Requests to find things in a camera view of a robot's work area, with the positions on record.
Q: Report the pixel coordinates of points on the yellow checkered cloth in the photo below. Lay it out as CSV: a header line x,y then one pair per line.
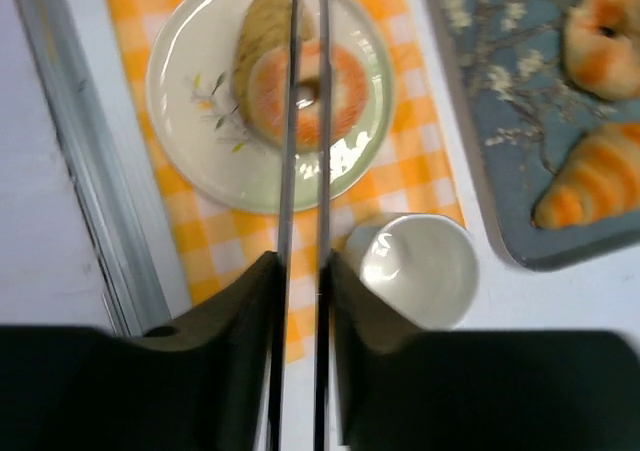
x,y
410,174

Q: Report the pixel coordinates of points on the aluminium table edge rail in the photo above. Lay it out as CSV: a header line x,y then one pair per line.
x,y
79,62

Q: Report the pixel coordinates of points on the sugared ring donut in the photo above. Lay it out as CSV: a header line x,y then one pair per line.
x,y
349,93

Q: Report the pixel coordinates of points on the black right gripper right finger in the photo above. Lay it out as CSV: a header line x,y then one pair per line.
x,y
404,388

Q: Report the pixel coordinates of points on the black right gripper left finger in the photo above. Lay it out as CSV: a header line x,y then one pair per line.
x,y
194,383

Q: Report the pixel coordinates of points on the twisted knot bread roll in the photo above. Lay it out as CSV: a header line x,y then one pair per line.
x,y
601,48

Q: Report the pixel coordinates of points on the brown bread slice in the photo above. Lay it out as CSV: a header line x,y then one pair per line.
x,y
265,31

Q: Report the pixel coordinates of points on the light blue mug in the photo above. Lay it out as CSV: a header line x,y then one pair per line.
x,y
423,265

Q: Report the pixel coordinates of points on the striped orange croissant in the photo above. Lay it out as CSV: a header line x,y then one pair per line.
x,y
599,180

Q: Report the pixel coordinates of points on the blue floral serving tray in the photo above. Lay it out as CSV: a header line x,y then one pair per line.
x,y
517,106

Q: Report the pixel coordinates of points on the white ceramic plate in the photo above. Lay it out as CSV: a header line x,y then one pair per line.
x,y
196,117

